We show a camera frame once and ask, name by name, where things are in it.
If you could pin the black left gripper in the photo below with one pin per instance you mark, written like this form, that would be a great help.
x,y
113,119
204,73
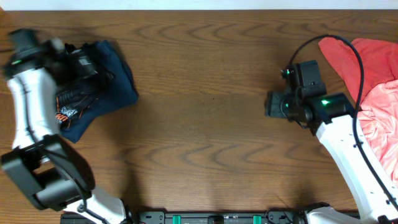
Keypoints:
x,y
73,94

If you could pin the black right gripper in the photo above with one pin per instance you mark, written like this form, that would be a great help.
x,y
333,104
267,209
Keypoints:
x,y
272,104

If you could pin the black printed cycling jersey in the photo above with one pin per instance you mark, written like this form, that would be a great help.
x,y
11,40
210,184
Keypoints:
x,y
76,97

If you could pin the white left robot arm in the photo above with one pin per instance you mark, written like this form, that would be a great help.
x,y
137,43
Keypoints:
x,y
46,169

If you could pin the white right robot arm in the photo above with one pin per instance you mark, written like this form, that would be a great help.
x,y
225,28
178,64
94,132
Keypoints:
x,y
331,119

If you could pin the navy blue folded garment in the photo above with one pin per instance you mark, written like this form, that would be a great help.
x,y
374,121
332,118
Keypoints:
x,y
119,94

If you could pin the light pink shirt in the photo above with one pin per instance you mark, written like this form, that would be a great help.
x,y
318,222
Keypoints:
x,y
378,119

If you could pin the red shirt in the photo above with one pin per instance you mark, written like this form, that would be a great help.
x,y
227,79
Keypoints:
x,y
379,58

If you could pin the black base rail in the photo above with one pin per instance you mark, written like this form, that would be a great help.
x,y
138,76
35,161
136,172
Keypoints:
x,y
268,217

